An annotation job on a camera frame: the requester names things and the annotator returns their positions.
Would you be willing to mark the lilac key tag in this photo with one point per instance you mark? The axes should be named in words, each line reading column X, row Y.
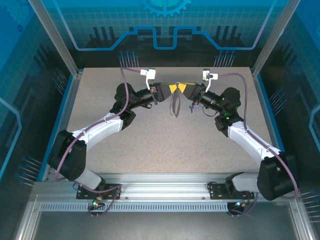
column 197, row 107

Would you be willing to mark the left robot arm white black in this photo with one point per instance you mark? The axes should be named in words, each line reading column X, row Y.
column 100, row 127

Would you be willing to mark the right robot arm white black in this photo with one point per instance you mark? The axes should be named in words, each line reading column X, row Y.
column 245, row 140

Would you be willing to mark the small green-lit connector board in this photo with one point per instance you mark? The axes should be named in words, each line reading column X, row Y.
column 95, row 203
column 241, row 203

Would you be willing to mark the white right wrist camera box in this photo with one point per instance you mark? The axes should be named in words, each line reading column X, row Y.
column 207, row 74

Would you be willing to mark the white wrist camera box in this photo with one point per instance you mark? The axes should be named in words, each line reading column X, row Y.
column 207, row 74
column 148, row 73

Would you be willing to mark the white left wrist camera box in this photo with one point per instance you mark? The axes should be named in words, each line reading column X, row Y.
column 148, row 73

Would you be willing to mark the blue-edged aluminium side rail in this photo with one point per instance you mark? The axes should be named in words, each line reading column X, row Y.
column 61, row 112
column 268, row 112

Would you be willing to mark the aluminium frame post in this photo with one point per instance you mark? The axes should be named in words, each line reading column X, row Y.
column 60, row 42
column 271, row 42

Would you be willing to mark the wide aluminium base rail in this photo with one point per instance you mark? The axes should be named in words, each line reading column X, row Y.
column 162, row 185

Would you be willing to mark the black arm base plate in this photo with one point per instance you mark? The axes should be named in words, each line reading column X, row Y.
column 83, row 193
column 216, row 192

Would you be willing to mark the aluminium lower frame bar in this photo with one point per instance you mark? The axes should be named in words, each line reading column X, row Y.
column 303, row 220
column 26, row 220

